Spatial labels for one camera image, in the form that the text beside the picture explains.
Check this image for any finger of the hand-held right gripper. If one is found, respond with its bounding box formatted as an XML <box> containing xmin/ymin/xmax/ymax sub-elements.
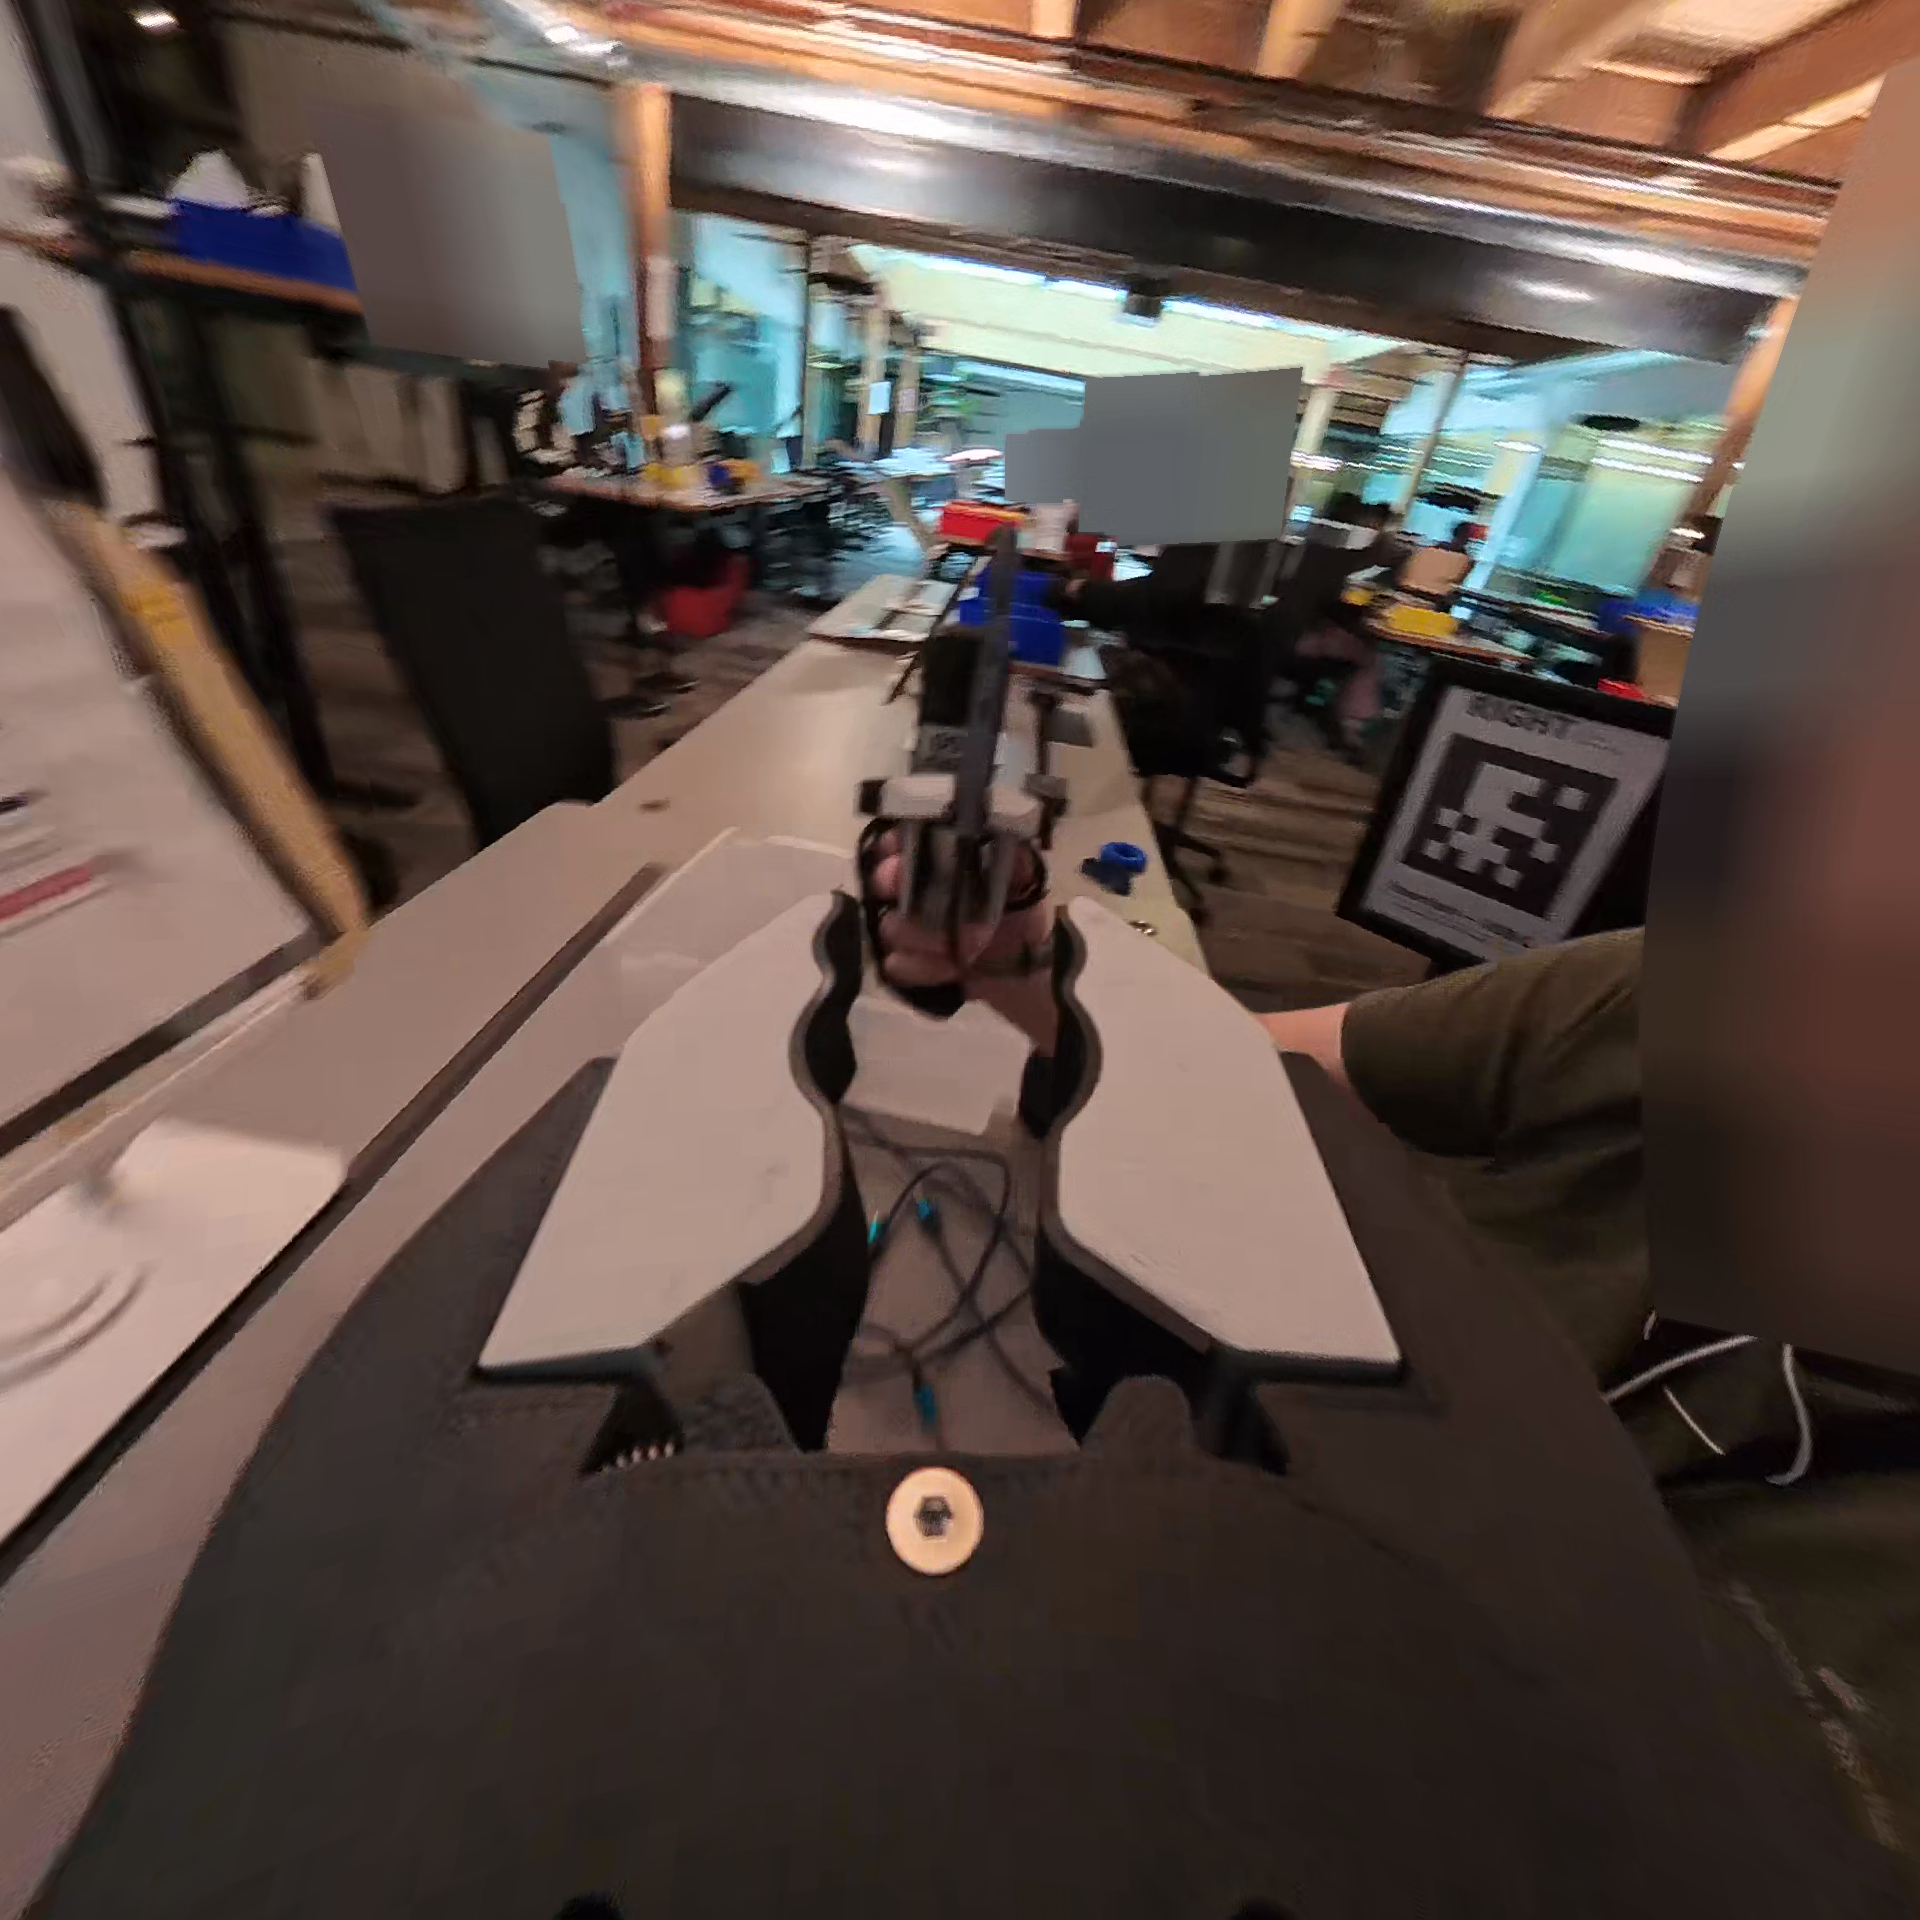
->
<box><xmin>945</xmin><ymin>521</ymin><xmax>1029</xmax><ymax>939</ymax></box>

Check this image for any person's right hand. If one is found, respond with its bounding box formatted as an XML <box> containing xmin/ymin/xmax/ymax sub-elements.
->
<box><xmin>873</xmin><ymin>838</ymin><xmax>1069</xmax><ymax>1050</ymax></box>

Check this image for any white tablet stand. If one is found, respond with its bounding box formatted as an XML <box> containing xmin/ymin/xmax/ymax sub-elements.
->
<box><xmin>0</xmin><ymin>1117</ymin><xmax>350</xmax><ymax>1537</ymax></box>

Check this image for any clear plastic bin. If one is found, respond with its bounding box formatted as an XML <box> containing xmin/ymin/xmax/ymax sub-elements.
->
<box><xmin>598</xmin><ymin>825</ymin><xmax>1038</xmax><ymax>1134</ymax></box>

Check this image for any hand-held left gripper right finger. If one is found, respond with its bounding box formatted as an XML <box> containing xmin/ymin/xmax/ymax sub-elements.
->
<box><xmin>1036</xmin><ymin>896</ymin><xmax>1404</xmax><ymax>1378</ymax></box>

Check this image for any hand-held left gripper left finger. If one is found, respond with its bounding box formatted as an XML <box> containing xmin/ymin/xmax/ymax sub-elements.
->
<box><xmin>478</xmin><ymin>890</ymin><xmax>873</xmax><ymax>1373</ymax></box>

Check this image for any black office chair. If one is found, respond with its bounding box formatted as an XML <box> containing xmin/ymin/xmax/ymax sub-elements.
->
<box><xmin>1110</xmin><ymin>545</ymin><xmax>1291</xmax><ymax>903</ymax></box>

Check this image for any white cord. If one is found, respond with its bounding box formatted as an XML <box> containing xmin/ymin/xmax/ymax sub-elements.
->
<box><xmin>1604</xmin><ymin>1319</ymin><xmax>1820</xmax><ymax>1488</ymax></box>

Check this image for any blue braided usb cable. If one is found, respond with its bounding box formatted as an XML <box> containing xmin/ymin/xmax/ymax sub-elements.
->
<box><xmin>849</xmin><ymin>1147</ymin><xmax>1074</xmax><ymax>1426</ymax></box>

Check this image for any black-framed marker sign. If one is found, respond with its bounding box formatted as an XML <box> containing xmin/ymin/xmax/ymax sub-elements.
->
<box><xmin>1334</xmin><ymin>661</ymin><xmax>1681</xmax><ymax>969</ymax></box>

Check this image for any wooden sign board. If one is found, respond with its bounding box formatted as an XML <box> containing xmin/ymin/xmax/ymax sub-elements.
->
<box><xmin>0</xmin><ymin>299</ymin><xmax>368</xmax><ymax>1157</ymax></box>

